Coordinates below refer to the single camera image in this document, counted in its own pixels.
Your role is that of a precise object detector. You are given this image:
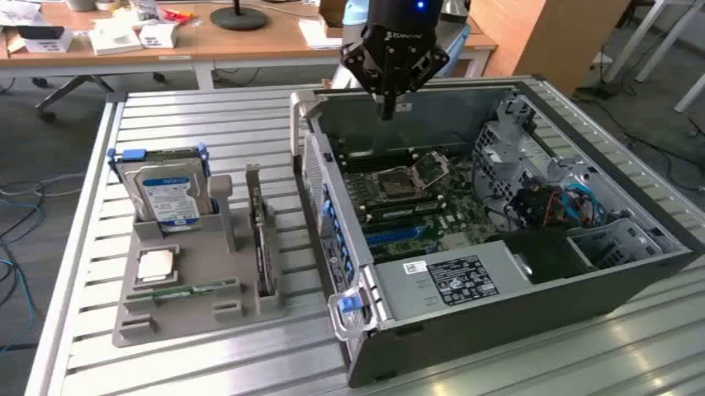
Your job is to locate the silver CPU chip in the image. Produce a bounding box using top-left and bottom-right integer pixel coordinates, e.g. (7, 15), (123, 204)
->
(135, 249), (178, 284)

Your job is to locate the blue wire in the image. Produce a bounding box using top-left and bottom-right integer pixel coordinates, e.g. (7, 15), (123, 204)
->
(561, 183), (608, 226)

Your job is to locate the red and yellow packet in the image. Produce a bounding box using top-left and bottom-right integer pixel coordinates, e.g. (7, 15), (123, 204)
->
(159, 7), (198, 26)

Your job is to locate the black graphics card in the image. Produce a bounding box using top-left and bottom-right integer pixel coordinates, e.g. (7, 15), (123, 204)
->
(245, 163), (281, 299)

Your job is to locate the hard disk with blue bracket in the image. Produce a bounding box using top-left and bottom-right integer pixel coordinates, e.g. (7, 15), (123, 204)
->
(104, 142), (218, 234)

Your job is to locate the black lamp base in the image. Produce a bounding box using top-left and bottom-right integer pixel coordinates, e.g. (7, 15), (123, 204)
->
(209, 0), (270, 32)

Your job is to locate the open white foam box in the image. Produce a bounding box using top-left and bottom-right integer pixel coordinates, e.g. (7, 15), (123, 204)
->
(87, 18), (146, 57)

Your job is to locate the wooden desk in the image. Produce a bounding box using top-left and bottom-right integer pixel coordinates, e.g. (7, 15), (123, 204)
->
(0, 0), (199, 79)
(195, 0), (501, 91)

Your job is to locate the brown cardboard box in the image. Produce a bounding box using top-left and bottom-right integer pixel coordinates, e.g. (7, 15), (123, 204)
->
(318, 0), (349, 28)

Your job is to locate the blue expansion slot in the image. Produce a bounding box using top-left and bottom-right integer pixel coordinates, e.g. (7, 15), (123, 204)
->
(366, 225), (432, 248)

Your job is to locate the crumpled white paper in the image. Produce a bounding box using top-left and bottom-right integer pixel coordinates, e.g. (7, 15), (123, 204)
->
(0, 3), (46, 26)

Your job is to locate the tall perforated drive cage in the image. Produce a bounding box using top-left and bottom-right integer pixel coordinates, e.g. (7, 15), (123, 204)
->
(472, 97), (557, 207)

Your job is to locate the white paper stack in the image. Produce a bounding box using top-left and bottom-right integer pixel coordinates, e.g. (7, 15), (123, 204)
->
(297, 18), (346, 50)

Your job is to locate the metal socket cover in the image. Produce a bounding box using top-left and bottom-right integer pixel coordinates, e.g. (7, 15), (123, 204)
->
(406, 150), (450, 193)

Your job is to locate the black open PC case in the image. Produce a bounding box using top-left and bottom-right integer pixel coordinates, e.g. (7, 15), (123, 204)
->
(289, 73), (696, 389)

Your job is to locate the white box with label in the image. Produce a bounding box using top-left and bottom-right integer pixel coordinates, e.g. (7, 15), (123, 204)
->
(136, 23), (181, 50)

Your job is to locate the grey floor cable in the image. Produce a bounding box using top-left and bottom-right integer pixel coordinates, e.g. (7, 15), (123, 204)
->
(0, 172), (84, 199)

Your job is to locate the blue floor cable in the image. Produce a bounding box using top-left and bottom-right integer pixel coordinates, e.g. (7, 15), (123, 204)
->
(0, 197), (43, 356)

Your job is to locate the small grey disk bay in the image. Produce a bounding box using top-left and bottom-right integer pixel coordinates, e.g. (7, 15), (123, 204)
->
(566, 218), (663, 271)

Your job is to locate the CPU socket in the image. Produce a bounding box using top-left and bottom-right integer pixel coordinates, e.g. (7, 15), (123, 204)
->
(371, 167), (425, 203)

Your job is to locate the RAM stick with white label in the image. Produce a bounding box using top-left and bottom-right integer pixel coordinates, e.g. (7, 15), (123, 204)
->
(366, 200), (445, 219)

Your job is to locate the wooden cabinet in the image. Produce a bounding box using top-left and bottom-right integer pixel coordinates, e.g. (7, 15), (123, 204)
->
(468, 0), (633, 96)

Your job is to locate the red wire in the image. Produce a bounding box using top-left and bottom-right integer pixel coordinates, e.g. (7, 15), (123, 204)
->
(542, 187), (557, 226)

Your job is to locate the green loose RAM stick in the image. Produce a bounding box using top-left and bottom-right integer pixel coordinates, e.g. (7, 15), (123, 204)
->
(124, 278), (238, 300)

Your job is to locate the grey parts rack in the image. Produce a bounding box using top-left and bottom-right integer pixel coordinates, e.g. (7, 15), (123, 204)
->
(111, 173), (291, 348)

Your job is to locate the grey power supply unit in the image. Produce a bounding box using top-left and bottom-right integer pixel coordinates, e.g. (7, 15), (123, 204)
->
(373, 240), (534, 323)

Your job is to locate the white table frame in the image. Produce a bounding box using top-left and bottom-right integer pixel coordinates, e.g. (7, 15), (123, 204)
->
(602, 0), (705, 112)

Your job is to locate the white box with black lid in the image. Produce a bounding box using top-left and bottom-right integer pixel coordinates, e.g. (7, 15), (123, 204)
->
(16, 25), (75, 54)

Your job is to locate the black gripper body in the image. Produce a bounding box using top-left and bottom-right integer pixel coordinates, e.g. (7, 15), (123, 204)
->
(361, 0), (445, 95)

